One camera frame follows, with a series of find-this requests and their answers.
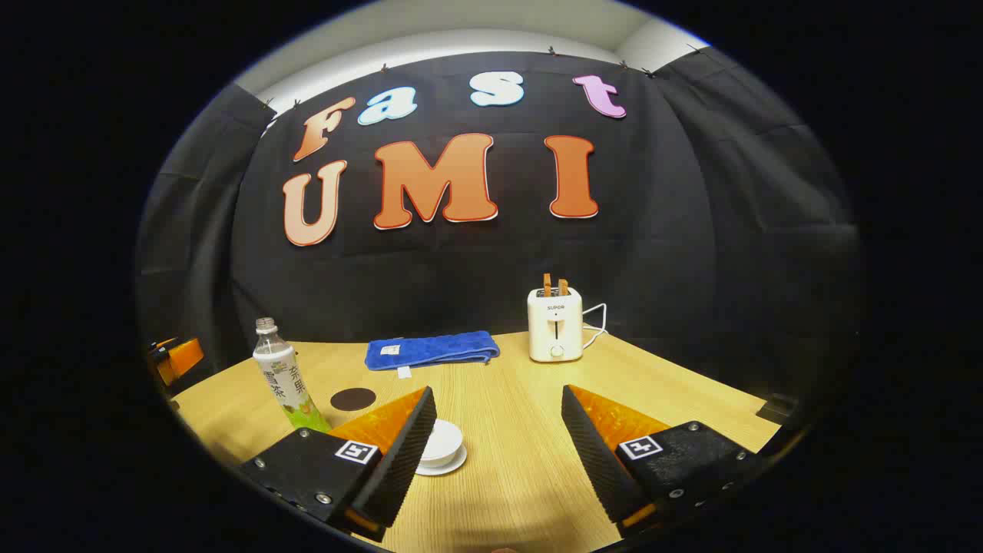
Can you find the blue folded towel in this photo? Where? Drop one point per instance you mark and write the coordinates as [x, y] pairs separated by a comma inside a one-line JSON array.
[[430, 349]]

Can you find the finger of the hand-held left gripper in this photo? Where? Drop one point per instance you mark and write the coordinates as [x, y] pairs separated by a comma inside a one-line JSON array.
[[166, 374], [184, 355]]

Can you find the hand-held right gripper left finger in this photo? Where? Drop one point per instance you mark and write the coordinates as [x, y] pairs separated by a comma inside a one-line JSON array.
[[407, 453]]

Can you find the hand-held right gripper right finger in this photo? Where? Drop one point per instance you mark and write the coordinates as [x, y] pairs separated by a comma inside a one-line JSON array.
[[591, 453]]

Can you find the white saucer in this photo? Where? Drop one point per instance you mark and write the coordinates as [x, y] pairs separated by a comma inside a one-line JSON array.
[[453, 469]]

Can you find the black table edge bracket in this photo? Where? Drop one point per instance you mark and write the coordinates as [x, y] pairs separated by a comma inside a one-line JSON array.
[[779, 408]]

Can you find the clear green water bottle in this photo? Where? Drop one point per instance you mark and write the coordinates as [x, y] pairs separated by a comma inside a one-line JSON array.
[[280, 376]]

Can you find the dark round coaster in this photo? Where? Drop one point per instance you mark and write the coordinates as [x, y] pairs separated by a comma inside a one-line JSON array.
[[353, 399]]

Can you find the cream white toaster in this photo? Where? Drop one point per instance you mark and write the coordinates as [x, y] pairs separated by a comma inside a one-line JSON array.
[[554, 330]]

